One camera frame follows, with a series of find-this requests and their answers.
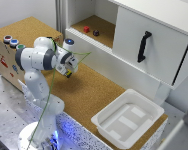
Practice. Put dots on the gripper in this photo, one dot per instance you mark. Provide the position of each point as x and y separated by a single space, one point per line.
69 64

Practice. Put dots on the yellow block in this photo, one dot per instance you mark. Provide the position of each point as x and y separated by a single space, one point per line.
69 73

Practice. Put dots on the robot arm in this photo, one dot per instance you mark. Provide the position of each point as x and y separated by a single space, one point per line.
35 83

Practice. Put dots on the pink block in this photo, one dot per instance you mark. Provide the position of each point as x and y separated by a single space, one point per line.
86 29

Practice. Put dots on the purple block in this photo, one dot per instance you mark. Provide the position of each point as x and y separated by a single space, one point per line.
96 32

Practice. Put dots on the white cabinet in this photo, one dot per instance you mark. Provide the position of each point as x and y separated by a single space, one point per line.
100 66

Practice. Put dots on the green button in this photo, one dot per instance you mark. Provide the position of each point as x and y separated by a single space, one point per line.
20 46

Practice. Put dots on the wooden drawer box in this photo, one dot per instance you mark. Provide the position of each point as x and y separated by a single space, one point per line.
27 30

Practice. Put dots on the blue button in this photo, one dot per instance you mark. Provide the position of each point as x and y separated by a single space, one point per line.
14 42

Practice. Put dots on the red button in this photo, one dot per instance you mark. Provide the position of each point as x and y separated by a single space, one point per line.
7 38

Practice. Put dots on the white plastic box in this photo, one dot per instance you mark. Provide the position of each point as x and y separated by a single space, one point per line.
127 120

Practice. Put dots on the white sliding door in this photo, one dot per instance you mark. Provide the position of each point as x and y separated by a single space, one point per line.
160 50

